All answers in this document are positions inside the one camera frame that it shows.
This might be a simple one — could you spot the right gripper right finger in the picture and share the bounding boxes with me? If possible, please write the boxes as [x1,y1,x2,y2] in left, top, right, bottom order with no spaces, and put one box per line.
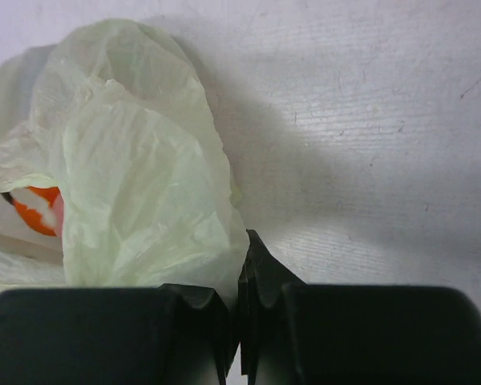
[238,231,481,384]

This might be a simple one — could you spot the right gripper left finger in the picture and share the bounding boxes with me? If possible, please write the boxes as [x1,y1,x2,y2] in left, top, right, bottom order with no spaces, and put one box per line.
[0,284,232,384]

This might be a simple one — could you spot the pale green plastic bag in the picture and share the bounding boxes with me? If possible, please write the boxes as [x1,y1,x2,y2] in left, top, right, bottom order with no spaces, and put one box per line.
[0,19,249,308]

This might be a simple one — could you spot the orange fruit in bag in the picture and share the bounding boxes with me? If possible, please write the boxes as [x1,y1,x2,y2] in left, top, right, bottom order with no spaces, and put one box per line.
[0,186,64,237]

